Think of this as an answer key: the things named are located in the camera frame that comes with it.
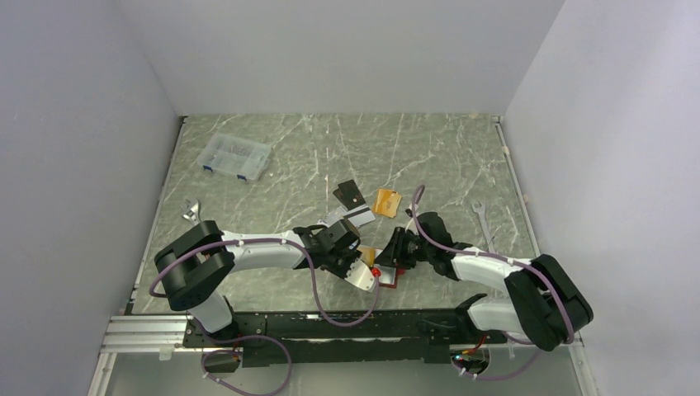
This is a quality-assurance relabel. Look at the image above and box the black card holder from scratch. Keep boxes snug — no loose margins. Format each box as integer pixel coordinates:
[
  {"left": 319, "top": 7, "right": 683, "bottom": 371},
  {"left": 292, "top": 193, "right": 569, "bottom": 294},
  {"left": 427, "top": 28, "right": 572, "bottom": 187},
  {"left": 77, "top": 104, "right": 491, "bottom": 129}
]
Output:
[{"left": 333, "top": 180, "right": 366, "bottom": 210}]

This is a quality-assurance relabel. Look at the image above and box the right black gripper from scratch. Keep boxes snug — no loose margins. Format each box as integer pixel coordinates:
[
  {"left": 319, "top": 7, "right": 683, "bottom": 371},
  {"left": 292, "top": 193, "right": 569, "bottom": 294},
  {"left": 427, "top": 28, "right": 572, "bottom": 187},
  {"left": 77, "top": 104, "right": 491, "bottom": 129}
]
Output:
[{"left": 374, "top": 227, "right": 434, "bottom": 270}]

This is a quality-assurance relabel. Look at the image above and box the clear plastic organizer box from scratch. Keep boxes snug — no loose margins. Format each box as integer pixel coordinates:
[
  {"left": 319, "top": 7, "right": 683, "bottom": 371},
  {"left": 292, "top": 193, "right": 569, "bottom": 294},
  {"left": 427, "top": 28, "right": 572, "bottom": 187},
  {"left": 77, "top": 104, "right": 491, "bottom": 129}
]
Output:
[{"left": 196, "top": 133, "right": 272, "bottom": 181}]

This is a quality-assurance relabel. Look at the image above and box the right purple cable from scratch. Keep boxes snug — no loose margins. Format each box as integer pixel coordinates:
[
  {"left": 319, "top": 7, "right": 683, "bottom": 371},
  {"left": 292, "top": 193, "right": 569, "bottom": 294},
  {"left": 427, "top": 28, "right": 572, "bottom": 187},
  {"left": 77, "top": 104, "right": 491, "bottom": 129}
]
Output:
[{"left": 409, "top": 184, "right": 576, "bottom": 382}]

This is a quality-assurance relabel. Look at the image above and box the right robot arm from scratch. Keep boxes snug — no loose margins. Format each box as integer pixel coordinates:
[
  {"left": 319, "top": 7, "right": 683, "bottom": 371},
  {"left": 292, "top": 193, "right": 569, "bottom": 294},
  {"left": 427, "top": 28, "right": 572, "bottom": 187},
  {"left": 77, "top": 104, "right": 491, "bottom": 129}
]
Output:
[{"left": 375, "top": 212, "right": 594, "bottom": 351}]

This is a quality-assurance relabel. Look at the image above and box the aluminium frame rail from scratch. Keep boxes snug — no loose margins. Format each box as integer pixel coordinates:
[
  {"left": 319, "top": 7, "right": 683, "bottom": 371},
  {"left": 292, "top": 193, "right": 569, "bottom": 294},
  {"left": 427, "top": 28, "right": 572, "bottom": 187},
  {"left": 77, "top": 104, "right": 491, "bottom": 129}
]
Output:
[{"left": 89, "top": 314, "right": 598, "bottom": 395}]

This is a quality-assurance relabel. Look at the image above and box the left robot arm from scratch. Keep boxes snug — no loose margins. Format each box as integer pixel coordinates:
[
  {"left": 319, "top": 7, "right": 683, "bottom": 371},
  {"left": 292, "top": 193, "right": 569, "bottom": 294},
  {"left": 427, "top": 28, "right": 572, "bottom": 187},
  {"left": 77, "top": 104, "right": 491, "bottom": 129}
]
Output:
[{"left": 149, "top": 219, "right": 376, "bottom": 347}]

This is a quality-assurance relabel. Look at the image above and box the red leather wallet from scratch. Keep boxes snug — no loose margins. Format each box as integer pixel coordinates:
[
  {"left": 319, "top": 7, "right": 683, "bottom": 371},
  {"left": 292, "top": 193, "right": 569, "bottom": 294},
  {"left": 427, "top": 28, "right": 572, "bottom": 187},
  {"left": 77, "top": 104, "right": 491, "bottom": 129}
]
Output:
[{"left": 375, "top": 265, "right": 405, "bottom": 289}]

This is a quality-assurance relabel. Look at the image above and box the orange card stack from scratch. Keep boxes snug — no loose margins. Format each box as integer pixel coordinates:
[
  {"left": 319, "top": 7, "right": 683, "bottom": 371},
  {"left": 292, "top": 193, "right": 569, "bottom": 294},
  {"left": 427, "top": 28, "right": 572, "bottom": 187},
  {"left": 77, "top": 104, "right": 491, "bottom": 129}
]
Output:
[{"left": 371, "top": 188, "right": 402, "bottom": 219}]

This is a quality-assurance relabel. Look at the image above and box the white magnetic stripe card stack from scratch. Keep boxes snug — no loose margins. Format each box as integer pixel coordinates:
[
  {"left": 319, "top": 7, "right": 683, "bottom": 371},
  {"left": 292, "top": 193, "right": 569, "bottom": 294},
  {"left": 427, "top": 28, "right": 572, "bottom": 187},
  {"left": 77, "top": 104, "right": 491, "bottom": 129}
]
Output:
[{"left": 319, "top": 205, "right": 376, "bottom": 228}]

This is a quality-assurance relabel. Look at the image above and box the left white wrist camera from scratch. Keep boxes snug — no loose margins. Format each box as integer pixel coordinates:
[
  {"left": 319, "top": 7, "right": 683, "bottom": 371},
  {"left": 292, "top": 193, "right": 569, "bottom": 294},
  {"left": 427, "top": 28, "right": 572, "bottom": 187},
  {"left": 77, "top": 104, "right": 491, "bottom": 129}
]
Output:
[{"left": 344, "top": 259, "right": 376, "bottom": 292}]

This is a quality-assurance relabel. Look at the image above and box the single orange card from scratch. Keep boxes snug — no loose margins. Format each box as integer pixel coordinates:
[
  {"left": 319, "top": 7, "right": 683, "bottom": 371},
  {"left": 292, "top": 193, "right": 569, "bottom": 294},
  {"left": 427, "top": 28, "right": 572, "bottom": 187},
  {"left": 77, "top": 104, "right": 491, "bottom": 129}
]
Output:
[{"left": 357, "top": 246, "right": 376, "bottom": 267}]

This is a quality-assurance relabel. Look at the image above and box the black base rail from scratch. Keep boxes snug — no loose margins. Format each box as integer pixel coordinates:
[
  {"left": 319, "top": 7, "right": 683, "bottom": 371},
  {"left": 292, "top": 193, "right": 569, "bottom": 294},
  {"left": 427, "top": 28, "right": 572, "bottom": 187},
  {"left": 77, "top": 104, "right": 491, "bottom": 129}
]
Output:
[{"left": 182, "top": 309, "right": 506, "bottom": 368}]

